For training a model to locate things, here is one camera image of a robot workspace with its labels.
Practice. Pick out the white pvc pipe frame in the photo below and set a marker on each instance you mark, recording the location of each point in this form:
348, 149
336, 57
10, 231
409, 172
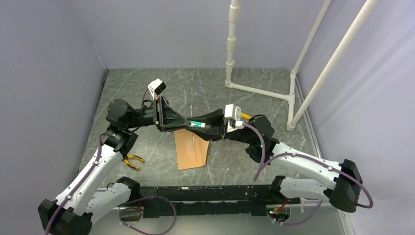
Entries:
293, 33

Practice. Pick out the green white glue stick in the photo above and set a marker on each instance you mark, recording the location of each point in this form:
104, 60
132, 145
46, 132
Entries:
197, 124

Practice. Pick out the yellow handled pliers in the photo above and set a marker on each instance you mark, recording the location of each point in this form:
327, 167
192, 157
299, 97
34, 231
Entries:
131, 160

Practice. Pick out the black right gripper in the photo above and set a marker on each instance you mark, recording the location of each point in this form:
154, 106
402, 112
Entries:
216, 118

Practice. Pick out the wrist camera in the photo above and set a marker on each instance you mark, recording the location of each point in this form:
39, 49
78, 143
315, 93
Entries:
232, 118
156, 87

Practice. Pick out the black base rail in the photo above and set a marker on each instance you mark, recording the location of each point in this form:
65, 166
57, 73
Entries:
255, 200

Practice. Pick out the yellow handled screwdriver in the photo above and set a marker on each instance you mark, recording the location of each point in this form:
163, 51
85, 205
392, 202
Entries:
245, 116

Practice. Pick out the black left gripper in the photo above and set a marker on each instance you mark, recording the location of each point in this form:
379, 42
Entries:
165, 118

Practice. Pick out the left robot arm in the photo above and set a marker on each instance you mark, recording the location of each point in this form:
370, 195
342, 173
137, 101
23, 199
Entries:
77, 208

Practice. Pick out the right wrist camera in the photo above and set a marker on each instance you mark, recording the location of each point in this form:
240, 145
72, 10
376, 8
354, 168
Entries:
232, 118

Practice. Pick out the brown paper envelope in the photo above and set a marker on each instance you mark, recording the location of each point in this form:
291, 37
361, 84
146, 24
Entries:
191, 150

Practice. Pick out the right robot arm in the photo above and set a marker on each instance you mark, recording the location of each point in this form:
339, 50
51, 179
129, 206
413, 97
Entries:
338, 183

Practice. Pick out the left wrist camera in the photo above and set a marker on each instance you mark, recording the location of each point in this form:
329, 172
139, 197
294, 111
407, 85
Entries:
156, 87

